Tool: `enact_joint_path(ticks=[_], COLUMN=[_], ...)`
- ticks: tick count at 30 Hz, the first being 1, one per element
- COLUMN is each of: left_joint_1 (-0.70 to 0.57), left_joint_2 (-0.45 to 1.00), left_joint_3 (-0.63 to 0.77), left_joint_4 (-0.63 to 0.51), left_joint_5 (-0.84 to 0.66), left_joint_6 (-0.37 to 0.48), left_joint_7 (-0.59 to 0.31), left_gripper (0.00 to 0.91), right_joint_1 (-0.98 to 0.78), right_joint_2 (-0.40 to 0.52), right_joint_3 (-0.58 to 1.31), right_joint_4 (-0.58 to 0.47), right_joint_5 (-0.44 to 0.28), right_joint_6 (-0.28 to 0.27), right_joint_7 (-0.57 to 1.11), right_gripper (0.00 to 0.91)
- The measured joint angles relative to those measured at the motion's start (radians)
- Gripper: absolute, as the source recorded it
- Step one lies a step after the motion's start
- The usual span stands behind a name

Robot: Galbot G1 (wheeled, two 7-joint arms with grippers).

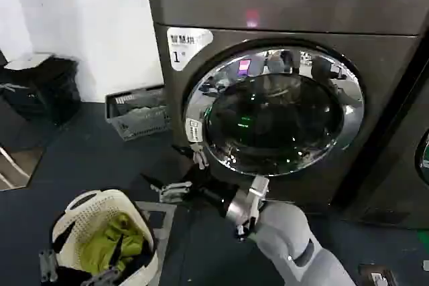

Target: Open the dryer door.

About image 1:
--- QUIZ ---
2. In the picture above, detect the green garment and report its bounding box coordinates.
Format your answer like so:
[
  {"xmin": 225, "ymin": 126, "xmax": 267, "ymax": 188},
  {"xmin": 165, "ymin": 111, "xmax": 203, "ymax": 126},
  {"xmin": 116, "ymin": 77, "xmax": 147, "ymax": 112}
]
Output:
[{"xmin": 78, "ymin": 211, "xmax": 145, "ymax": 274}]

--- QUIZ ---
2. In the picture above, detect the small white door sticker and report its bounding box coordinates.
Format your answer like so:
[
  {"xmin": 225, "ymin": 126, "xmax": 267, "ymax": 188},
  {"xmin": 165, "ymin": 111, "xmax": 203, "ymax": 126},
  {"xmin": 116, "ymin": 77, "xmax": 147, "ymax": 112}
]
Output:
[{"xmin": 188, "ymin": 117, "xmax": 202, "ymax": 143}]

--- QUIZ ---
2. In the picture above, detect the round chrome glass dryer door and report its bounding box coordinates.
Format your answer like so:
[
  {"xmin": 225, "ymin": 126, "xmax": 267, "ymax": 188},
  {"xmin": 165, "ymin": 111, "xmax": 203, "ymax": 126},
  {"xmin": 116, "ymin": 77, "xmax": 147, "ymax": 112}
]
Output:
[
  {"xmin": 414, "ymin": 133, "xmax": 429, "ymax": 186},
  {"xmin": 184, "ymin": 39, "xmax": 365, "ymax": 177}
]

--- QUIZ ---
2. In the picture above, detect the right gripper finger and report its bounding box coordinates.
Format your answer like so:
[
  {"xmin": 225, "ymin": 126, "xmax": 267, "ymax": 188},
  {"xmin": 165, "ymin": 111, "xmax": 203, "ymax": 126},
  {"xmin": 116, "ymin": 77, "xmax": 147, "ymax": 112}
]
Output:
[
  {"xmin": 172, "ymin": 143, "xmax": 210, "ymax": 169},
  {"xmin": 139, "ymin": 173, "xmax": 194, "ymax": 204}
]

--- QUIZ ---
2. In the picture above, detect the white sheet on bin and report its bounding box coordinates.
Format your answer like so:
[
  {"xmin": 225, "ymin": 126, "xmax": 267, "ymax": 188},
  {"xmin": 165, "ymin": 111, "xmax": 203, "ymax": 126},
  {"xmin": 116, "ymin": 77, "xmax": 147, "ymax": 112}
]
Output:
[{"xmin": 3, "ymin": 52, "xmax": 52, "ymax": 70}]

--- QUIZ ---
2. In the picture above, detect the black plastic bin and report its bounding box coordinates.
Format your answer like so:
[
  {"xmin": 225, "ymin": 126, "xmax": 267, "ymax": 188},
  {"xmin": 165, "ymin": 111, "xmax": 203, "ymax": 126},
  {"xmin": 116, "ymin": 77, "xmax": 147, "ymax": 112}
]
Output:
[{"xmin": 1, "ymin": 52, "xmax": 82, "ymax": 127}]

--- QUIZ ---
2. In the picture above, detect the white printed dryer label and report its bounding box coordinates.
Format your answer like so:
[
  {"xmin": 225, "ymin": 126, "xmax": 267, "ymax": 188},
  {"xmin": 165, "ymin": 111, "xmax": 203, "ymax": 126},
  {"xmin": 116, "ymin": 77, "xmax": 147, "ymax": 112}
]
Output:
[{"xmin": 166, "ymin": 27, "xmax": 215, "ymax": 72}]

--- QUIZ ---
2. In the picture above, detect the white perforated laundry basket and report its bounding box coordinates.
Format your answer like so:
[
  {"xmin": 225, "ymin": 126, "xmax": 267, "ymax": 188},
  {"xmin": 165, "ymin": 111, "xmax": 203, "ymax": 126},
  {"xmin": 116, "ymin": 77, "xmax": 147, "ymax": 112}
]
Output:
[{"xmin": 49, "ymin": 189, "xmax": 159, "ymax": 286}]

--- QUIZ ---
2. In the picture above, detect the grey plastic lattice crate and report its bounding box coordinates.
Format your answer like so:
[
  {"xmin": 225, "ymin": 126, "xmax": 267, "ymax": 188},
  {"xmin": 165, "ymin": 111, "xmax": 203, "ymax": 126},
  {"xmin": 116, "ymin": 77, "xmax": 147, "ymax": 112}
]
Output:
[{"xmin": 105, "ymin": 86, "xmax": 172, "ymax": 142}]

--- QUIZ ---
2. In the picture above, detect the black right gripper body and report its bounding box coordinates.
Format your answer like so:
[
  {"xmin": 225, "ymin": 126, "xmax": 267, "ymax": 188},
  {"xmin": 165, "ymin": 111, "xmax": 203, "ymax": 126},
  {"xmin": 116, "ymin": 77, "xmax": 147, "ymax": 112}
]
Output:
[{"xmin": 182, "ymin": 164, "xmax": 241, "ymax": 217}]

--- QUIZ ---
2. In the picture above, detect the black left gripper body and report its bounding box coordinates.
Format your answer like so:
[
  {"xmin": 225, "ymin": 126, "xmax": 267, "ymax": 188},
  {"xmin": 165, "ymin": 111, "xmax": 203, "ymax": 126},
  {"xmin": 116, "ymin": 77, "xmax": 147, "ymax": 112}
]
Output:
[{"xmin": 53, "ymin": 265, "xmax": 95, "ymax": 286}]

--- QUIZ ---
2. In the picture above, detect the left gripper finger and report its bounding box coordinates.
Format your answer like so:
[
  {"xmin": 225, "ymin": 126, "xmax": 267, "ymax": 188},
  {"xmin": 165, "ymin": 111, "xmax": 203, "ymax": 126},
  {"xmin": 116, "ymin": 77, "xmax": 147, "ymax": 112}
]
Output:
[
  {"xmin": 38, "ymin": 222, "xmax": 74, "ymax": 283},
  {"xmin": 80, "ymin": 231, "xmax": 124, "ymax": 286}
]

